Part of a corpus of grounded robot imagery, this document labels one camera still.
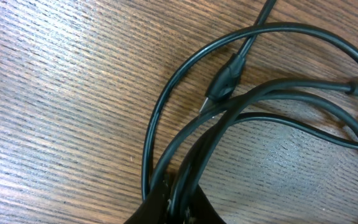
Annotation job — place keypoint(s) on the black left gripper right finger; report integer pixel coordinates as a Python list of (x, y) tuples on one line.
[(200, 210)]

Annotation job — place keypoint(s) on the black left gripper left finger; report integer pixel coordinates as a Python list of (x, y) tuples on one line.
[(153, 209)]

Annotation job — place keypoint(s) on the black USB-A cable blue plug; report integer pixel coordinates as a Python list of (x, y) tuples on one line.
[(186, 190)]

